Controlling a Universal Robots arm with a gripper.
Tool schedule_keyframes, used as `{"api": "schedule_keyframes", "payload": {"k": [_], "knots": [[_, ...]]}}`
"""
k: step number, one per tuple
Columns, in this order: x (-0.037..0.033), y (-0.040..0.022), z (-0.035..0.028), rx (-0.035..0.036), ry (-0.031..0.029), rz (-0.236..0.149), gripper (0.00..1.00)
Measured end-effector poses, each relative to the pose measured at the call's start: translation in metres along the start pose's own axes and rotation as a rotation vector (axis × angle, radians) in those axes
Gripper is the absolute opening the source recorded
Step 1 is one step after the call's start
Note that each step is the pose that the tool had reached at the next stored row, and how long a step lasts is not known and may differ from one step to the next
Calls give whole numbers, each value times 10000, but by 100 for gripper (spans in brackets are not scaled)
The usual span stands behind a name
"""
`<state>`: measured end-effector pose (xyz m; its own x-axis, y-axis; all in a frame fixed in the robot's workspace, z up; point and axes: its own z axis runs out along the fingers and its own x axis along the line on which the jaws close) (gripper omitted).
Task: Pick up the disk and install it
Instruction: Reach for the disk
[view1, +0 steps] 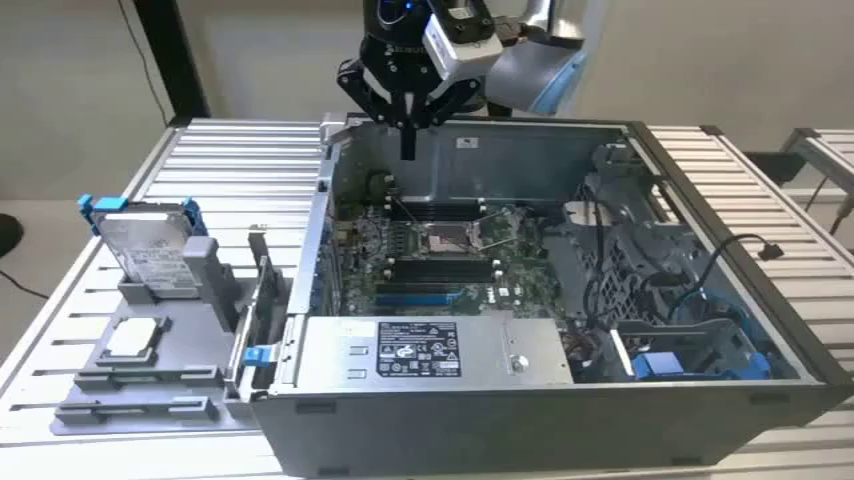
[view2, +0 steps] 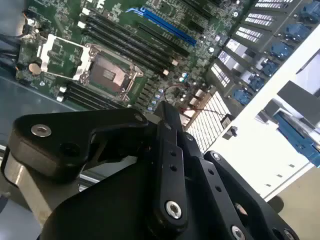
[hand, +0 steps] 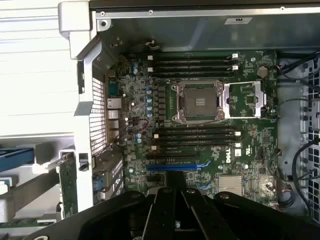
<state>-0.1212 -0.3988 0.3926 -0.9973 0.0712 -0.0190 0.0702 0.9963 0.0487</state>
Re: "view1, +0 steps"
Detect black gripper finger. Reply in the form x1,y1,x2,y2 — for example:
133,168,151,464
409,77,484,161
337,58,410,161

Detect hard disk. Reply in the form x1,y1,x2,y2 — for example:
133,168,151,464
78,193,209,301

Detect empty blue disk carrier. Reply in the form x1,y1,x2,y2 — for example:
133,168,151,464
626,349,776,384

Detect metal socket cover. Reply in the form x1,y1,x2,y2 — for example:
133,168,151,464
477,205,529,250

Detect CPU socket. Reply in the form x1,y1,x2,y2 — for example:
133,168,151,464
417,219,482,259

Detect grey perforated drive cage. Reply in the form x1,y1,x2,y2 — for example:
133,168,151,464
544,169,736,324

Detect black expansion slot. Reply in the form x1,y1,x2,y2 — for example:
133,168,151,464
375,284,450,297

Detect green motherboard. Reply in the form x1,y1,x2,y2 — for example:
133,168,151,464
330,197,569,319

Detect blue expansion slot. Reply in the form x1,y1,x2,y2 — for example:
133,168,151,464
375,294,457,308

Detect graphics card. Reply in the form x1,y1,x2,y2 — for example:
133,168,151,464
226,223,297,401

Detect silver power supply unit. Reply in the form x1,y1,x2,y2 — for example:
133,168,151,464
293,315,577,389

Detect metal slat side table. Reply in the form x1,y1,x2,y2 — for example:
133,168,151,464
780,127,854,236

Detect grey parts rack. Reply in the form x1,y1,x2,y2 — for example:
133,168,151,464
51,234,295,436

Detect silver CPU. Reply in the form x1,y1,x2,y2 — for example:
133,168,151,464
106,318,166,357

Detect black round base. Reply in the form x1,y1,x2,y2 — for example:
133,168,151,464
0,212,26,259

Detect dark grey PC case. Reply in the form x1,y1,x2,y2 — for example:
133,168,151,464
250,110,854,476

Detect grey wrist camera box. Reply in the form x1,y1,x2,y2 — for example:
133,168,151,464
424,12,506,81

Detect thin wire locking lever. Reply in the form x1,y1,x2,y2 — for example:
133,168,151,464
393,196,424,224

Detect black frame post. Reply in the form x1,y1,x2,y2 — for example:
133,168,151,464
133,0,215,126

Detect thin black wall cable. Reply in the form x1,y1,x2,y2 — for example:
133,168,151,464
117,0,173,125

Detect black table bracket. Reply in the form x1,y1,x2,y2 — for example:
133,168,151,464
744,149,802,187

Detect red black twisted wires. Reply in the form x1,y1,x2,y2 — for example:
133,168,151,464
564,327,606,374

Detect blue wire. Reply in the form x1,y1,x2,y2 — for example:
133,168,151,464
670,287,742,326

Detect black floor cable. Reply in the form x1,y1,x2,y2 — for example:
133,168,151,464
0,269,53,301

